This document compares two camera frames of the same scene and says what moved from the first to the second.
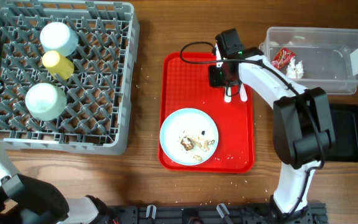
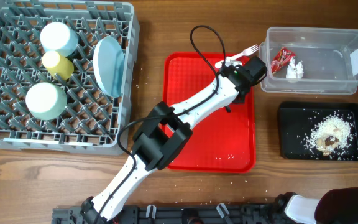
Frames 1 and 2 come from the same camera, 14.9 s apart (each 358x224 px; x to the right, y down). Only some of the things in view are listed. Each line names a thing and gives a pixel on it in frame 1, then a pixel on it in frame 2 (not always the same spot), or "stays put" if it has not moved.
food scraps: [189, 143] to [330, 137]
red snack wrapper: [282, 58] stays put
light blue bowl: [57, 37] stays put
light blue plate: [189, 136] to [109, 65]
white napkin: [294, 70] stays put
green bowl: [46, 101] stays put
